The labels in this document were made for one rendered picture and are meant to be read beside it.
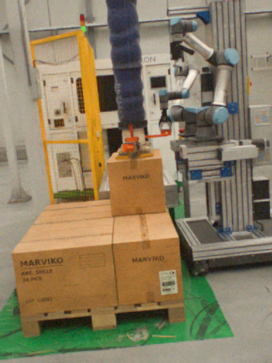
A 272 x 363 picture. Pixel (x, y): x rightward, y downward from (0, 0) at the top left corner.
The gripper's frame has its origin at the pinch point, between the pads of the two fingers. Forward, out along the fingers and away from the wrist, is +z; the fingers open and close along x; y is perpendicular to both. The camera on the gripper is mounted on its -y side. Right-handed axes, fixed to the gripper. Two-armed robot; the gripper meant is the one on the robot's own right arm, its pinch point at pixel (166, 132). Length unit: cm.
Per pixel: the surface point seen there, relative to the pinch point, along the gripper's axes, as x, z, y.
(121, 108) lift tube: -33, -23, 37
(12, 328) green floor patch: -111, 109, 113
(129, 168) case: -29, 19, 60
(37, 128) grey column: -127, -10, -71
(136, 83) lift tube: -20, -40, 38
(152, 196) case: -15, 41, 60
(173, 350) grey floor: -9, 109, 148
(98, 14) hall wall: -137, -279, -881
